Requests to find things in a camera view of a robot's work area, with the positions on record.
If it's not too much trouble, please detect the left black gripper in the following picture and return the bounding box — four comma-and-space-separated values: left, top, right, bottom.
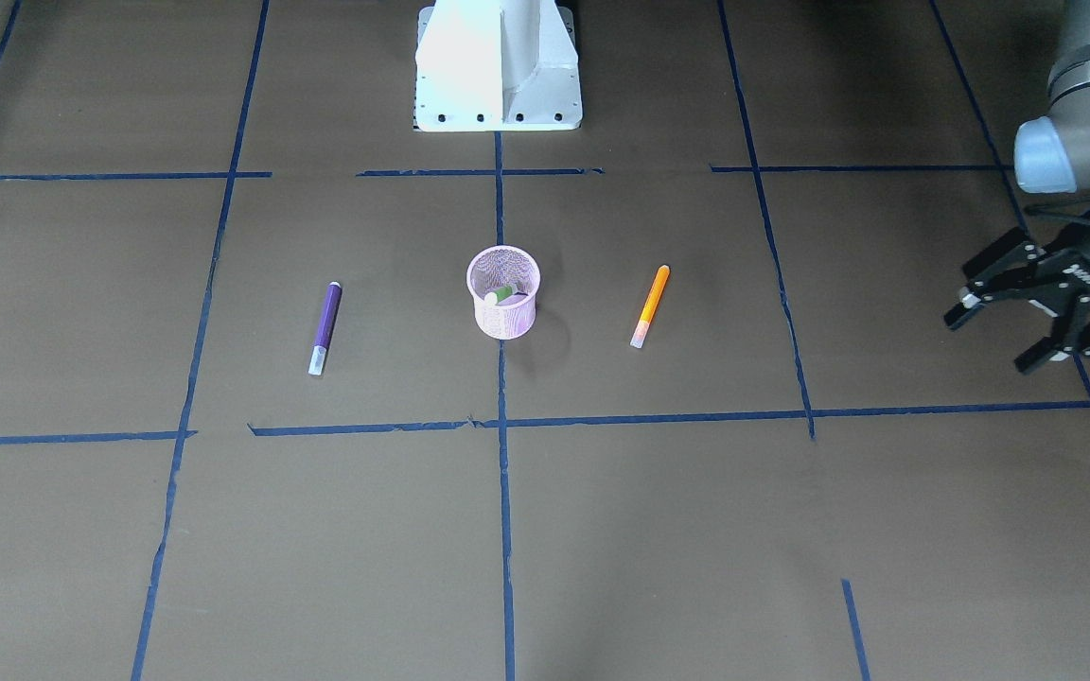
943, 197, 1090, 375

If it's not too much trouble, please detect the orange highlighter pen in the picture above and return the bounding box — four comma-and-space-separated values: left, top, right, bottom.
630, 264, 671, 349

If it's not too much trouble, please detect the green highlighter pen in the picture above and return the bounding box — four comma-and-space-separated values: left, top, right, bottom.
482, 285, 520, 306

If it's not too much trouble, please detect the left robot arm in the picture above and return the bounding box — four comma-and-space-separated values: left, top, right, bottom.
944, 1, 1090, 375

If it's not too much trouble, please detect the pink mesh pen holder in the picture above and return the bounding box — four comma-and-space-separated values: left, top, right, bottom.
467, 245, 541, 341

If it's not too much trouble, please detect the purple marker pen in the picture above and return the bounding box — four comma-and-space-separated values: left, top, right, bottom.
307, 281, 343, 376

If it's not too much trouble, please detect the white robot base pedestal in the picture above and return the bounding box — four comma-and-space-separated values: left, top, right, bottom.
413, 1, 584, 133

